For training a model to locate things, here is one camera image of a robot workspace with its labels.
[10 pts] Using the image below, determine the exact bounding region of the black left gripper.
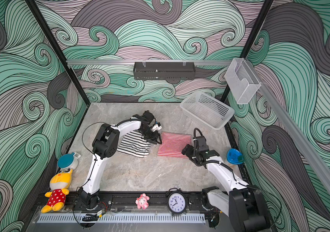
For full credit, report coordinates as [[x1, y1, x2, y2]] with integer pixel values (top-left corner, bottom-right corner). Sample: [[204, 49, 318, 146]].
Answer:
[[140, 127, 163, 145]]

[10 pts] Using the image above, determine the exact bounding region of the red white striped tank top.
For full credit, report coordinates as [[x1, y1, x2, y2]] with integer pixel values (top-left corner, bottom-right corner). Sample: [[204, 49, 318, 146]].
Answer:
[[157, 131, 192, 159]]

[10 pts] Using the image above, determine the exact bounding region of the black white striped tank top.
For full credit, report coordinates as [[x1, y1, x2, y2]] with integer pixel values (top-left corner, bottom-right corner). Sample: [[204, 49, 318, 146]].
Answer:
[[117, 131, 150, 158]]

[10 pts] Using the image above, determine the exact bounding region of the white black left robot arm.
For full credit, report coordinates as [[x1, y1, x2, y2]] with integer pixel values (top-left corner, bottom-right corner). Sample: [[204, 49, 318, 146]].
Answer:
[[77, 110, 162, 210]]

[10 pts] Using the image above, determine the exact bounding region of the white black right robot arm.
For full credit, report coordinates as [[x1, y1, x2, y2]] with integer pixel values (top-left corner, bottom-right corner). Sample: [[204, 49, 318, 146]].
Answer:
[[182, 128, 273, 232]]

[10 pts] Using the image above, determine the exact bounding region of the blue round lid object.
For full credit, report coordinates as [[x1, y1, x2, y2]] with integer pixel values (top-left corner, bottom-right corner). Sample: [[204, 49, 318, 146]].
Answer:
[[227, 148, 245, 165]]

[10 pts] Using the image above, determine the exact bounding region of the white plastic laundry basket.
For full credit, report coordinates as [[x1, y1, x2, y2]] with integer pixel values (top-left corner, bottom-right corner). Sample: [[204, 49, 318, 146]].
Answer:
[[180, 91, 235, 130]]

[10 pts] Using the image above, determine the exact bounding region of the black analog alarm clock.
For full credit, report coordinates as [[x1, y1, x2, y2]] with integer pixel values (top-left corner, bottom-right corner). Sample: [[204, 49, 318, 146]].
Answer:
[[165, 188, 188, 216]]

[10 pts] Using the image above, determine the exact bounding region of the pink plush toy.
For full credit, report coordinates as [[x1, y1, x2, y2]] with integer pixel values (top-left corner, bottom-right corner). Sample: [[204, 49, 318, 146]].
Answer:
[[136, 193, 150, 210]]

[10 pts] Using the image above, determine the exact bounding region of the teal round lid object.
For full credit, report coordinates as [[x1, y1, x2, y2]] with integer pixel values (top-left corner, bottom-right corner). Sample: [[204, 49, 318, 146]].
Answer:
[[58, 152, 81, 173]]

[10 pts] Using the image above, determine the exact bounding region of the yellow red plush doll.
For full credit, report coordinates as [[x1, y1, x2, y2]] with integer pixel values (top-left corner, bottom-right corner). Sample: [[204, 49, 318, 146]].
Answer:
[[41, 169, 73, 213]]

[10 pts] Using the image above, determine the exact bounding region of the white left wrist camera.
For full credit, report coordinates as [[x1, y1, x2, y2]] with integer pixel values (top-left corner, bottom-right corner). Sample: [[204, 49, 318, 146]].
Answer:
[[151, 122, 162, 131]]

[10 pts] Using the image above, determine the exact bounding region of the black vertical frame post right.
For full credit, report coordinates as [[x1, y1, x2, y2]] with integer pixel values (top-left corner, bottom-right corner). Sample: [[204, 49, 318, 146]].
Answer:
[[219, 0, 274, 106]]

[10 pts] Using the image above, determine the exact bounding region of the black vertical frame post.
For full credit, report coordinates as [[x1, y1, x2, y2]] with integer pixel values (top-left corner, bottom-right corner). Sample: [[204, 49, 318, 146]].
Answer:
[[25, 0, 90, 107], [219, 0, 274, 106]]

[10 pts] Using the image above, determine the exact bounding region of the black wall shelf tray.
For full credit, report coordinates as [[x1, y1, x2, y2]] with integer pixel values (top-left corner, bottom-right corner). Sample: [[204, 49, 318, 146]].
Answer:
[[133, 62, 196, 81]]

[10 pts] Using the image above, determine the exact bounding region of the white slotted cable duct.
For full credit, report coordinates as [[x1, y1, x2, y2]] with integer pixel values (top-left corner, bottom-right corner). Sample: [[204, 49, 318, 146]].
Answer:
[[36, 213, 206, 224]]

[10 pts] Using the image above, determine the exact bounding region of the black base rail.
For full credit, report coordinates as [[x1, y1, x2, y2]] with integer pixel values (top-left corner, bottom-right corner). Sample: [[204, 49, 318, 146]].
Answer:
[[34, 190, 267, 214]]

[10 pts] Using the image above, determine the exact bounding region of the clear plastic wall bin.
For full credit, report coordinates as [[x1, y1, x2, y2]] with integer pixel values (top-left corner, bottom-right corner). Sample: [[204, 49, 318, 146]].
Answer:
[[224, 58, 261, 104]]

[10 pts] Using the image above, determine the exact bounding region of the black vertical frame post left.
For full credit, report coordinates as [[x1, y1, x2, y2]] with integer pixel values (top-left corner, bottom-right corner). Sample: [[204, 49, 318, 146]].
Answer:
[[25, 0, 90, 107]]

